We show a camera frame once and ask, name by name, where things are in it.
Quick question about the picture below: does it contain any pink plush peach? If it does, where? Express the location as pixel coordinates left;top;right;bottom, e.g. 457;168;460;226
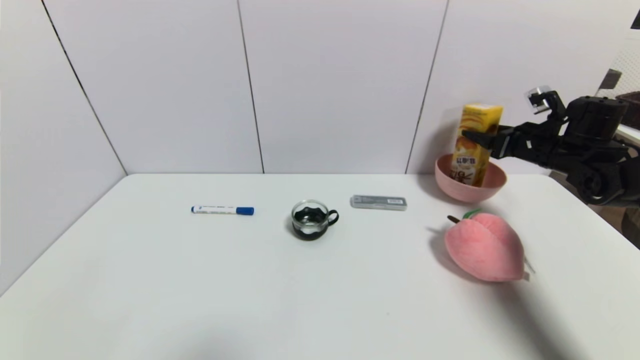
444;209;535;283

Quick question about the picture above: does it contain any yellow potato chips box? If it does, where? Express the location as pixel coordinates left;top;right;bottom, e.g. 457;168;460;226
451;103;504;188

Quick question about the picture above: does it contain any dark grey flat object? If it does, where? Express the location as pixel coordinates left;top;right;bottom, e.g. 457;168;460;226
598;69;622;91

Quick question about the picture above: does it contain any white desk top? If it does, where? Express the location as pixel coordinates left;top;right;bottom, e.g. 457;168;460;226
617;125;640;146

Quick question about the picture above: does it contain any glass cup with black handle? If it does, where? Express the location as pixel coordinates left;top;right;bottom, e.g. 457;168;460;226
291;200;340;242

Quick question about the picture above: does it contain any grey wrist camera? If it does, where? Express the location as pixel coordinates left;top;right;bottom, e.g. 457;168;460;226
524;87;567;117

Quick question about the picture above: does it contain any blue whiteboard marker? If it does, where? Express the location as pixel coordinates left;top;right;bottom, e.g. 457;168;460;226
191;205;255;216

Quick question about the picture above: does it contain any dark woven basket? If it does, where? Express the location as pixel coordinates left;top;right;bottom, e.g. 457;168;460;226
616;91;640;129

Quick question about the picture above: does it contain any pink bowl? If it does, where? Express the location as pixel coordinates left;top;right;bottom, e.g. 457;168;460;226
434;154;507;204

